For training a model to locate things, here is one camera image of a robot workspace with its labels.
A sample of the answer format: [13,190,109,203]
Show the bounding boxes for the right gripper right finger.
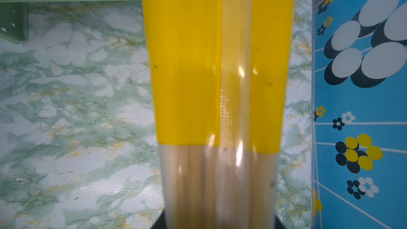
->
[275,215,286,229]

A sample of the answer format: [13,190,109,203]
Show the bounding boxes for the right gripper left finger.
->
[152,211,167,229]

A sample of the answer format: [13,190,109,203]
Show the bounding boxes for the yellow spaghetti package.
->
[142,0,296,229]

